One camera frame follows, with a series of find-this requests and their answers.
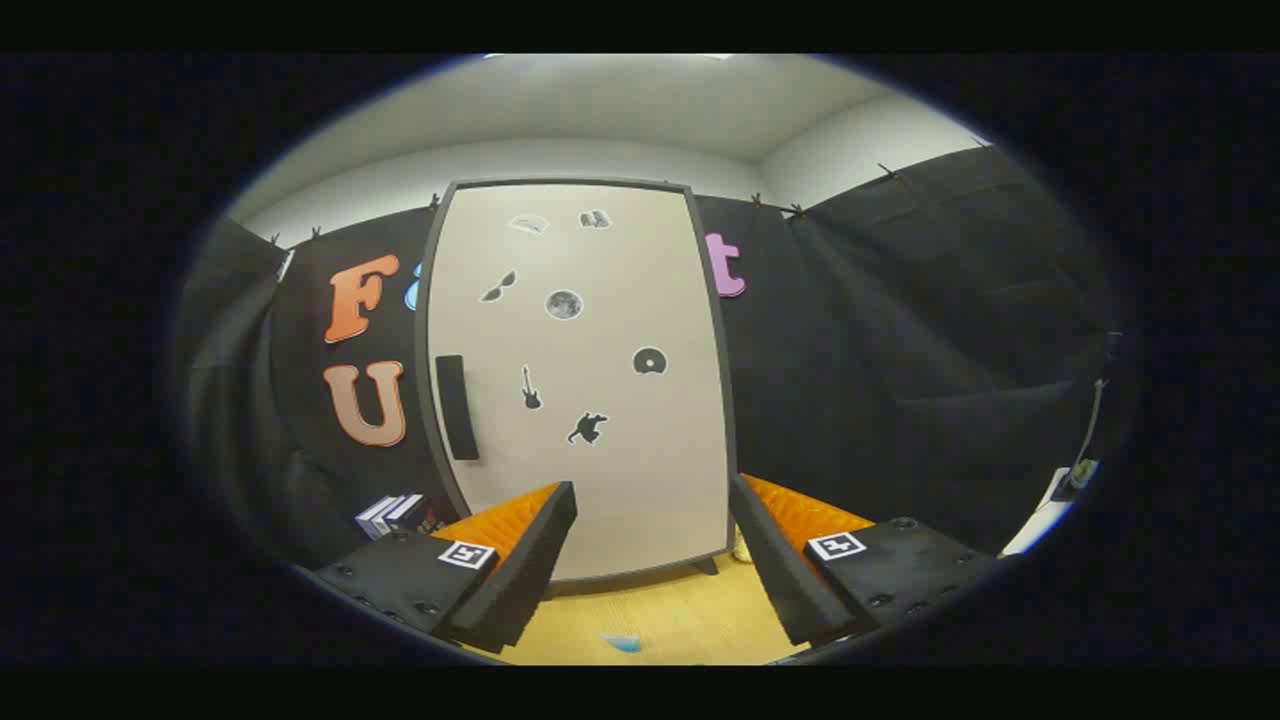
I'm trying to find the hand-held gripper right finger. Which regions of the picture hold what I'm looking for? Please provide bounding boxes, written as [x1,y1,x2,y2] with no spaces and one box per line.
[729,472,1001,649]

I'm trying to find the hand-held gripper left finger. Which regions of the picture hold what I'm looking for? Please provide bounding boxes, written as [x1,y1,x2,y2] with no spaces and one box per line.
[315,481,579,656]

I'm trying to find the light grey cabinet door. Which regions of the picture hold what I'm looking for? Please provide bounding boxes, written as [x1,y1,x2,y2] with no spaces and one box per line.
[428,183,731,583]

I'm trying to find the black door handle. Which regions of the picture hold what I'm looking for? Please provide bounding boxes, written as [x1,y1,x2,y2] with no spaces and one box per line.
[435,354,481,461]

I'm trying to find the dark navy book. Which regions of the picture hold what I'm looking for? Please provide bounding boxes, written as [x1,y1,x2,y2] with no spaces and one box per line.
[388,493,441,536]

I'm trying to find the black backdrop cloth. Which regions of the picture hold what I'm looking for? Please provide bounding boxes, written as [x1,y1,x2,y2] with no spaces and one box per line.
[170,145,1136,581]

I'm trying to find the white panel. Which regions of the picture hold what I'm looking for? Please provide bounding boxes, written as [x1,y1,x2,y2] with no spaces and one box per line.
[1000,465,1099,557]

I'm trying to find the grey cable with clamp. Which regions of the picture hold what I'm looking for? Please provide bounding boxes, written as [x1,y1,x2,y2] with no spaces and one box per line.
[1068,378,1111,491]

